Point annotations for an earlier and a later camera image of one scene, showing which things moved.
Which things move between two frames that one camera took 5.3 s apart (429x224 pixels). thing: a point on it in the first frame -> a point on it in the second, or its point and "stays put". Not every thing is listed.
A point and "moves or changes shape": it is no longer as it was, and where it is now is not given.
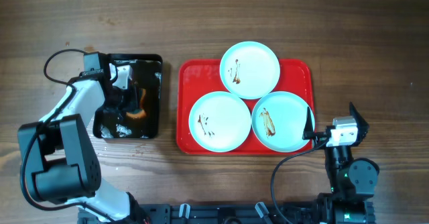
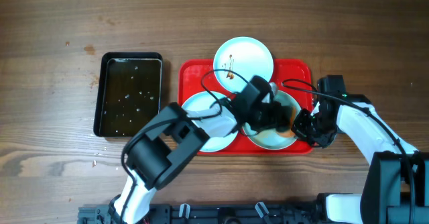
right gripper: (361, 127) -> (300, 129)
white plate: (250, 70) moves or changes shape
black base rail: (214, 213) stays put
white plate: (279, 120) moves or changes shape
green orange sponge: (142, 113) -> (287, 116)
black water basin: (140, 116) stays put
